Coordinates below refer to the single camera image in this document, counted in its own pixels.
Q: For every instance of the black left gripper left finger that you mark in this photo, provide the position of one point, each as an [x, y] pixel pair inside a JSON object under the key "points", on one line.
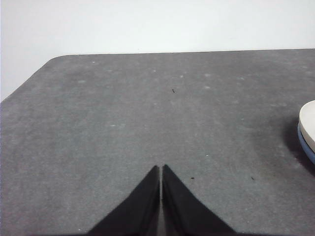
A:
{"points": [[137, 216]]}

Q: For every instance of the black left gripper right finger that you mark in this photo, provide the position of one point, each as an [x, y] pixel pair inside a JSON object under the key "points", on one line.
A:
{"points": [[184, 216]]}

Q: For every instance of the blue round plate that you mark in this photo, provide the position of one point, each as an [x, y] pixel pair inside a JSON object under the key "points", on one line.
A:
{"points": [[304, 145]]}

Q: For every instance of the white round plate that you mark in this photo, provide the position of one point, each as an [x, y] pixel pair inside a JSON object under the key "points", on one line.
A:
{"points": [[308, 123]]}

